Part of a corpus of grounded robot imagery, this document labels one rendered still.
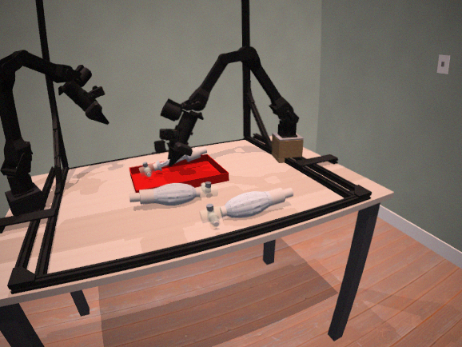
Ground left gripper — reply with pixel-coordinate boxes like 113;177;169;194
166;123;193;166

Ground red tray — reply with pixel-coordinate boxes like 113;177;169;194
129;154;229;193

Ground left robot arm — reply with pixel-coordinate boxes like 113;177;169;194
159;46;299;142

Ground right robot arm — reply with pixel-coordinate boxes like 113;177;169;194
0;50;92;197

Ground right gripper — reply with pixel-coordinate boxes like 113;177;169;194
73;89;109;125

